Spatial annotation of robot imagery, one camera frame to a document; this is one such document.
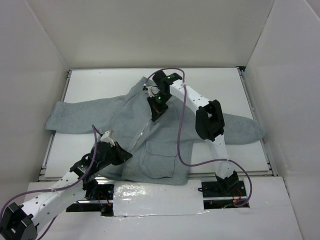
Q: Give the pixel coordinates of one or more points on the silver foil tape sheet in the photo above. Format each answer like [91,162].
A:
[137,199]

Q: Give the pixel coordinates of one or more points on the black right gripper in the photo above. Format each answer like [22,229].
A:
[158,107]

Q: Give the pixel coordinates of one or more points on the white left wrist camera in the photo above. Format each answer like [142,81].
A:
[107,137]

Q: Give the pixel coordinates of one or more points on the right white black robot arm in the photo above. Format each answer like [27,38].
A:
[209,122]

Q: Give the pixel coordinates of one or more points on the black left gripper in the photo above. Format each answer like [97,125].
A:
[116,153]

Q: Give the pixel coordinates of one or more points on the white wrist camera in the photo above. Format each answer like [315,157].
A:
[107,137]
[151,90]

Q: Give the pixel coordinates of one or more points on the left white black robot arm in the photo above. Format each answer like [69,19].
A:
[25,221]

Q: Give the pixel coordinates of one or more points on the grey zip-up fleece jacket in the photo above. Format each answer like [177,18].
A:
[155,132]

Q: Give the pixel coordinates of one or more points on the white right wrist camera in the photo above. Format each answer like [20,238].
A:
[151,90]

